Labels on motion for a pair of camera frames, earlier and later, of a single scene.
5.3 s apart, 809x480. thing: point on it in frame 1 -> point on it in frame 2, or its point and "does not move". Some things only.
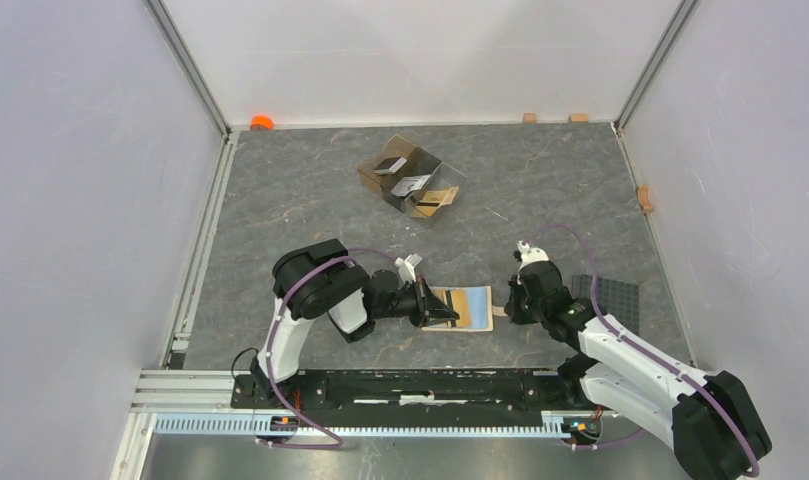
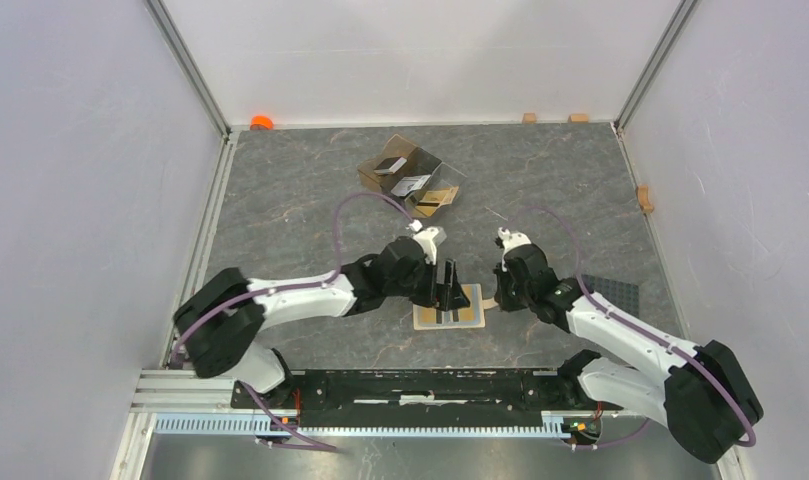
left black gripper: [434, 309] -> [445, 296]
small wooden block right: [578, 118] does not move
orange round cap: [261, 122] does not move
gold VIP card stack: [432, 200] does not move
